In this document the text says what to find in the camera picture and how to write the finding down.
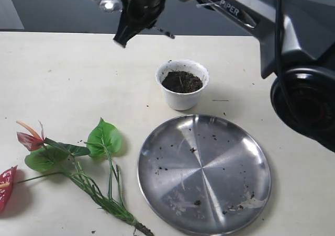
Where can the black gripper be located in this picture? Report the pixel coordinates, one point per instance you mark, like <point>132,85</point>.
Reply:
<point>136,12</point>

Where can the artificial anthurium plant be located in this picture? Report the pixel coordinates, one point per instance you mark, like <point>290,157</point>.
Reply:
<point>49,157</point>

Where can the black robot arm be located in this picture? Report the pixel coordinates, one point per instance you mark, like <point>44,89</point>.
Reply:
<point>296,40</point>

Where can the white plastic flower pot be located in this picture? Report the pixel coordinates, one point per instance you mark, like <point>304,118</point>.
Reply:
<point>179,101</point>

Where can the round steel plate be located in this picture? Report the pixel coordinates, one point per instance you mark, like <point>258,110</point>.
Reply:
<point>204,175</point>

